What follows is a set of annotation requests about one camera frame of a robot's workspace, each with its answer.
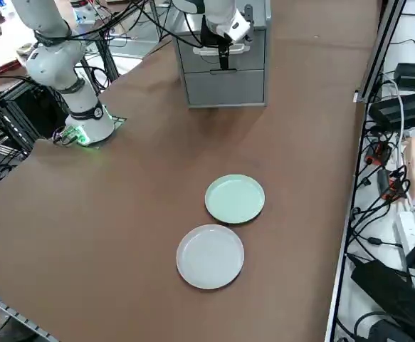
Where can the dark wrist camera bar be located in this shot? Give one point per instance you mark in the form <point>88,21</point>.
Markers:
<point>248,21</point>

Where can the silver perforated rail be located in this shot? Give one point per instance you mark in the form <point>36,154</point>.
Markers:
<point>15,314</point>

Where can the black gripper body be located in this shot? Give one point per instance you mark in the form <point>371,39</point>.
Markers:
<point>210,37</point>

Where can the silver aluminium camera beam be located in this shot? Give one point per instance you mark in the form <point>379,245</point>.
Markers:
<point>380,46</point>

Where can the gray drawer cabinet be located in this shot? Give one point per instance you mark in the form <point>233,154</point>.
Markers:
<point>262,14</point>

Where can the mint green round plate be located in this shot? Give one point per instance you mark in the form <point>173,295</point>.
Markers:
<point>235,199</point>

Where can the red and black plug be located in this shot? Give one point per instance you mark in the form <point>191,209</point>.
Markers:
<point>392,189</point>
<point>378,153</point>

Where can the small white bracket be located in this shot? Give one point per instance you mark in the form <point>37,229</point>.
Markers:
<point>356,97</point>

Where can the white round plate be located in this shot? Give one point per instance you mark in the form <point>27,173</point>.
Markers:
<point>210,256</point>

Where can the black aluminium frame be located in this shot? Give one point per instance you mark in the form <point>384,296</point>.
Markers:
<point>15,121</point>

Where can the large black power adapter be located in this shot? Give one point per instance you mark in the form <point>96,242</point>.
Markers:
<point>381,281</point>

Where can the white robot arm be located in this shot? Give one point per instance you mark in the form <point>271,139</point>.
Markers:
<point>82,103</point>

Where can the long black power adapter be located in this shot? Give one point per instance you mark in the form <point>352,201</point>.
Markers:
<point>403,108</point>

